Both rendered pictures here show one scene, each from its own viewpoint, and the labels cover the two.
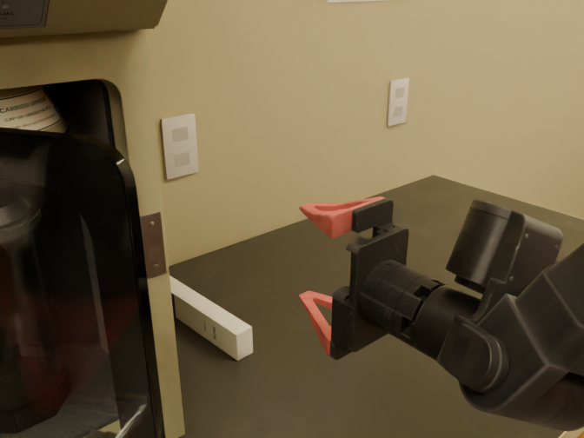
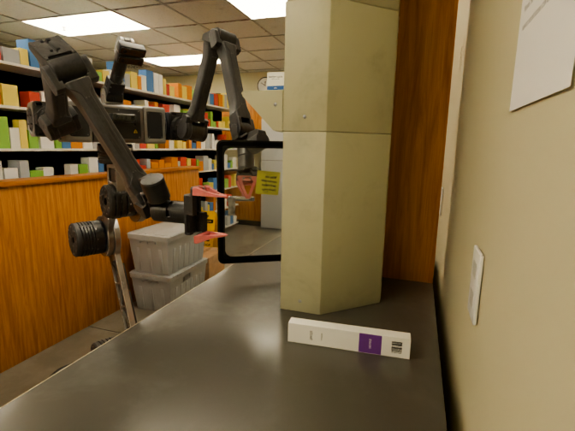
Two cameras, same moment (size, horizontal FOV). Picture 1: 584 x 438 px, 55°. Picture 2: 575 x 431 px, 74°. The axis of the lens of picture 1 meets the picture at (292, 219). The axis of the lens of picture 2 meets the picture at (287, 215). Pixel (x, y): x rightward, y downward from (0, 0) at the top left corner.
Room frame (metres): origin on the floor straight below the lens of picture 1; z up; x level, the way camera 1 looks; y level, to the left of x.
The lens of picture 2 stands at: (1.36, -0.36, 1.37)
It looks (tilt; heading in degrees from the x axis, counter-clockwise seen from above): 10 degrees down; 149
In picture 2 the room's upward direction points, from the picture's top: 1 degrees clockwise
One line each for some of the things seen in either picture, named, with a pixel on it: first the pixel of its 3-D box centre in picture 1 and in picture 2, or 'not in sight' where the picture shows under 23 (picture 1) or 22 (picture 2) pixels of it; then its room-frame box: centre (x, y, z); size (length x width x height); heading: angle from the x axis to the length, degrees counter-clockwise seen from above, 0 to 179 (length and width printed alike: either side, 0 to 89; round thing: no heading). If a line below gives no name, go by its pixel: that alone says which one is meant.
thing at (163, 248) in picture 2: not in sight; (170, 245); (-1.93, 0.43, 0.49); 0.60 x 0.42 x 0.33; 131
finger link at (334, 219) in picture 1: (338, 234); (209, 200); (0.46, -0.04, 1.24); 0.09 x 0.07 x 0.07; 41
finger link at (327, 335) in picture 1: (336, 301); (210, 228); (0.46, -0.04, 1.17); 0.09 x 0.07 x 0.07; 41
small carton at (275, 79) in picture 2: not in sight; (278, 85); (0.40, 0.18, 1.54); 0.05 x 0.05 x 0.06; 42
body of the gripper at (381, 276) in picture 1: (397, 299); (185, 212); (0.40, -0.09, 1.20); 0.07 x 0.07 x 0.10; 41
